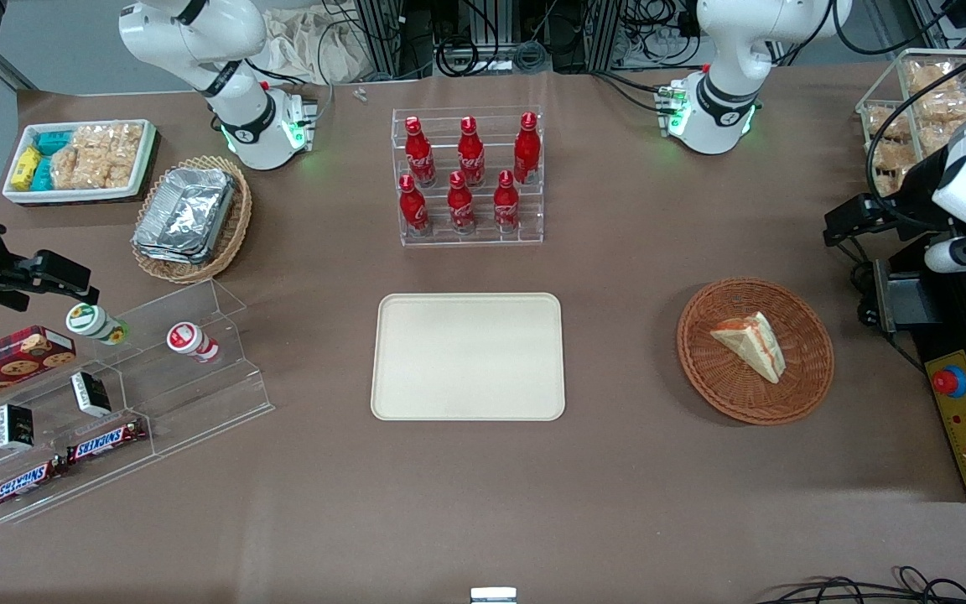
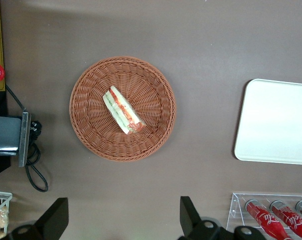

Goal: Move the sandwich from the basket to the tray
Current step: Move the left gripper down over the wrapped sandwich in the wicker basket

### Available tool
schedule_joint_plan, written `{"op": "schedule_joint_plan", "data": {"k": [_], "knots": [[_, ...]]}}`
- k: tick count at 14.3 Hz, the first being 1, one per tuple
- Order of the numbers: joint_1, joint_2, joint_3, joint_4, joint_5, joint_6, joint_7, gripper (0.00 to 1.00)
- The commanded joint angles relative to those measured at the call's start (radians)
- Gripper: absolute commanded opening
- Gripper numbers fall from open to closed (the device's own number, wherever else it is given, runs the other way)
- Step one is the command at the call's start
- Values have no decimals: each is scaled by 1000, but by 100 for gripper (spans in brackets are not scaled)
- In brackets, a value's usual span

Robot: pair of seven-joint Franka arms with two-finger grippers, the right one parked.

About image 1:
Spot black appliance with glass tray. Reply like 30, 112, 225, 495
872, 232, 966, 504

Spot red cola bottle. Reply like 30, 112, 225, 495
457, 116, 486, 188
447, 170, 477, 235
513, 112, 543, 186
398, 173, 431, 237
493, 169, 522, 234
404, 115, 438, 188

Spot clear acrylic bottle rack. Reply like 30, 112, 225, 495
390, 104, 545, 248

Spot oval tan wicker basket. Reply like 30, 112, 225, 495
130, 154, 254, 285

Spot red lid yogurt cup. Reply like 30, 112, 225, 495
166, 322, 221, 365

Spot black cable tangle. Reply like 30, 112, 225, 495
435, 0, 553, 78

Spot white rectangular snack tray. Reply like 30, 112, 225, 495
2, 118, 158, 206

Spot clear rice cracker bag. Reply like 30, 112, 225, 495
50, 123, 145, 190

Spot green lid yogurt cup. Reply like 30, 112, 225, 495
65, 303, 130, 347

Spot aluminium frame post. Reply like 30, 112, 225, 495
356, 0, 435, 82
588, 0, 628, 71

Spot black floor cables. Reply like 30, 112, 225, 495
755, 565, 966, 604

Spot black appliance power cable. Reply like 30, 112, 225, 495
834, 242, 880, 326

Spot aluminium foil container stack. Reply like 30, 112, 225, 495
132, 167, 237, 266

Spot yellow snack box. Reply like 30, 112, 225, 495
11, 146, 43, 190

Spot round brown wicker basket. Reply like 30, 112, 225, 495
676, 277, 835, 427

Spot crumpled white cloth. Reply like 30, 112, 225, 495
263, 7, 371, 86

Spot cream rectangular tray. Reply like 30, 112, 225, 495
370, 292, 567, 423

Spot snickers chocolate bar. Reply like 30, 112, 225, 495
0, 456, 65, 512
65, 417, 149, 466

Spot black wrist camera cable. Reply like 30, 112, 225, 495
865, 48, 966, 212

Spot clear acrylic stepped shelf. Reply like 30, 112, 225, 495
0, 279, 277, 526

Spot small black white box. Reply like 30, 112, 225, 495
0, 404, 37, 452
70, 371, 113, 419

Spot red tartan cookie box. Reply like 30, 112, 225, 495
0, 325, 78, 413

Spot white wire rack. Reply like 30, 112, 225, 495
855, 48, 966, 199

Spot triangular sandwich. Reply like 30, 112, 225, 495
709, 311, 787, 385

